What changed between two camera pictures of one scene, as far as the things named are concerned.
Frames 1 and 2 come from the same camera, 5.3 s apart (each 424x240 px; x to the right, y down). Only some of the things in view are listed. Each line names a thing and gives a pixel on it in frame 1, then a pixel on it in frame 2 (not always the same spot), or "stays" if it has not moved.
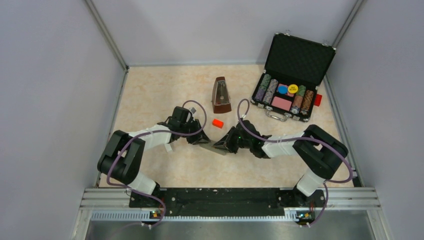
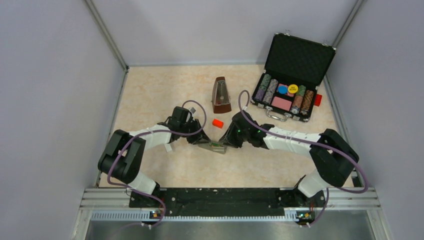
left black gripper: (199, 138) stays
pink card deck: (282, 103) stays
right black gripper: (227, 141) → (229, 138)
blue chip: (282, 89) stays
